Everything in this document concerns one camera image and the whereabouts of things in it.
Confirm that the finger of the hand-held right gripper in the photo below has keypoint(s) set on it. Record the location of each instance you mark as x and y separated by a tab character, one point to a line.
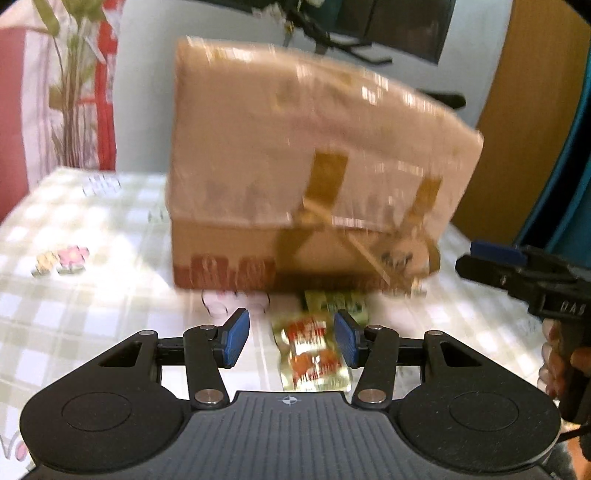
496	253
480	270

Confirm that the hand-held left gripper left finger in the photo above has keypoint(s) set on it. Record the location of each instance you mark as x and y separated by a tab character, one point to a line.
235	339

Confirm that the gold red-label packet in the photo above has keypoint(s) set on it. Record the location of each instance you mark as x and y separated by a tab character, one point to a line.
304	355

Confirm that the person's right hand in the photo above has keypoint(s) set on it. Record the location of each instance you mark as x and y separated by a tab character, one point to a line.
551	369

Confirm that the small green packet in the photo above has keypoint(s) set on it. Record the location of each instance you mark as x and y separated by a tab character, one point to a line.
332	302

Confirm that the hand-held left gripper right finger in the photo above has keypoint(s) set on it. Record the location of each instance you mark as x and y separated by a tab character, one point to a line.
348	339

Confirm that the printed backdrop cloth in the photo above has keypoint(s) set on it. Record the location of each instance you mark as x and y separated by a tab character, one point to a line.
27	92

